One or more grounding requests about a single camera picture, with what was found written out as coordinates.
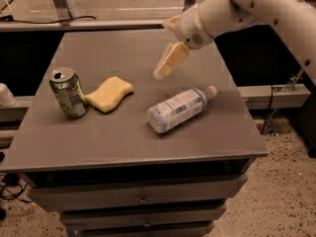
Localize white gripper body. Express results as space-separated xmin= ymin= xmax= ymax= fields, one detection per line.
xmin=174 ymin=4 xmax=213 ymax=49

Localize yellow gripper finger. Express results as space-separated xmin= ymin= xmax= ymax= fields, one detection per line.
xmin=162 ymin=15 xmax=180 ymax=31
xmin=153 ymin=41 xmax=190 ymax=80

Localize yellow sponge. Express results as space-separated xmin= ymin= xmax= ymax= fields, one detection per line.
xmin=85 ymin=76 xmax=134 ymax=113

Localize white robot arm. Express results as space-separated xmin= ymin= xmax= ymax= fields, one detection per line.
xmin=153 ymin=0 xmax=316 ymax=81

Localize green soda can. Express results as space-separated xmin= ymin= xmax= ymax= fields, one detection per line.
xmin=48 ymin=67 xmax=89 ymax=119

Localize clear plastic water bottle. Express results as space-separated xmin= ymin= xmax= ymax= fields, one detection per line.
xmin=147 ymin=86 xmax=217 ymax=133

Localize grey drawer cabinet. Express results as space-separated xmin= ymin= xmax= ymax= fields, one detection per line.
xmin=1 ymin=30 xmax=268 ymax=237

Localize top drawer knob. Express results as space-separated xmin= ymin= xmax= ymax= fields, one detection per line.
xmin=138 ymin=197 xmax=148 ymax=205

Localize drawer knob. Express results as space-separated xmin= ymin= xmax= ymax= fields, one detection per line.
xmin=138 ymin=197 xmax=148 ymax=205
xmin=143 ymin=220 xmax=152 ymax=228

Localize white paper cup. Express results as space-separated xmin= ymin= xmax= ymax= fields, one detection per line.
xmin=0 ymin=83 xmax=16 ymax=107

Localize metal frame rail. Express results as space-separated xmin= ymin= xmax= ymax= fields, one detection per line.
xmin=0 ymin=19 xmax=163 ymax=33

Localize black cable on rail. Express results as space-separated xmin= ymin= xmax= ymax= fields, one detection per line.
xmin=0 ymin=14 xmax=98 ymax=26

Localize black floor cables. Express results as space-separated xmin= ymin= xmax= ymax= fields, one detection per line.
xmin=0 ymin=173 xmax=34 ymax=204

